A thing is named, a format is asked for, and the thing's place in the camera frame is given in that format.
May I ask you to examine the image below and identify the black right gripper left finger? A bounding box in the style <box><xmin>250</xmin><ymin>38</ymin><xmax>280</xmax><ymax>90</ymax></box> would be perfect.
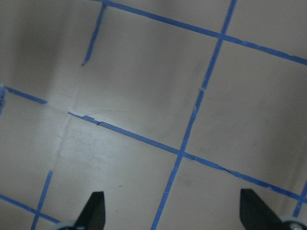
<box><xmin>73</xmin><ymin>191</ymin><xmax>106</xmax><ymax>230</ymax></box>

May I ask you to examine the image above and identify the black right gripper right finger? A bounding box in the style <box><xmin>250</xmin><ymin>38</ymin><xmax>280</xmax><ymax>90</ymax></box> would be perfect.
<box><xmin>240</xmin><ymin>189</ymin><xmax>289</xmax><ymax>230</ymax></box>

